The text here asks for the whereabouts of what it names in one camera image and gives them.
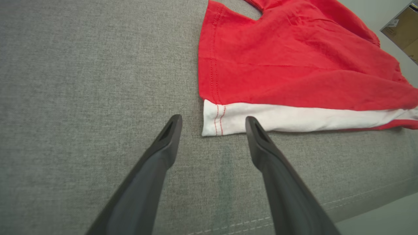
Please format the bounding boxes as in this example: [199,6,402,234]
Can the brown cardboard box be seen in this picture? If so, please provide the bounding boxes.
[380,0,418,66]

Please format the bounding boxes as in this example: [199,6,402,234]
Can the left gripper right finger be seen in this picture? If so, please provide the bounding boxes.
[245,116,342,235]

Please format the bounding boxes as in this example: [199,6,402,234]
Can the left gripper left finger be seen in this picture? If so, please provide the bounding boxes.
[86,114,183,235]

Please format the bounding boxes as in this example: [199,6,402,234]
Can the red shorts with elastic waistband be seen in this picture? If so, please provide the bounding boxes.
[198,0,418,137]

